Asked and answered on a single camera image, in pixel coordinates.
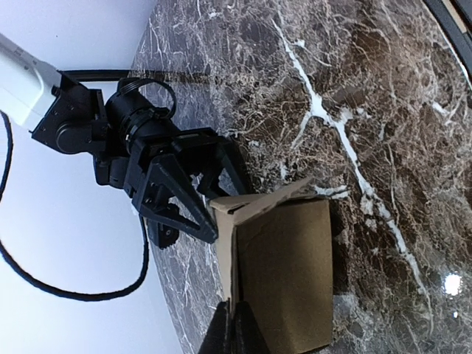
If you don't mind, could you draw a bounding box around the right black camera cable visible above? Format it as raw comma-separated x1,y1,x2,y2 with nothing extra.
0,110,150,302

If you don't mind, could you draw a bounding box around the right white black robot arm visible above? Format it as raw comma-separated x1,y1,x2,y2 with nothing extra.
1,38,251,248

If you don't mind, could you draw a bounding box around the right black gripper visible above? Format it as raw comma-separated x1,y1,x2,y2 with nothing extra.
123,127,251,249

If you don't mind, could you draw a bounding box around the brown cardboard box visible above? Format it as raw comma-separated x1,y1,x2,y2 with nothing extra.
210,177,333,353

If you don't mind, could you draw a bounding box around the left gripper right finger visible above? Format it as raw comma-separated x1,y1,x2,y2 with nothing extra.
235,301,271,354

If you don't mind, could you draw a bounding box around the right black frame post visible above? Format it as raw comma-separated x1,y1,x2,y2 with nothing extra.
62,69,130,82

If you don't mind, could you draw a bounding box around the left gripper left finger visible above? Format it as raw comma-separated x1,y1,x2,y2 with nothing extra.
198,300,232,354

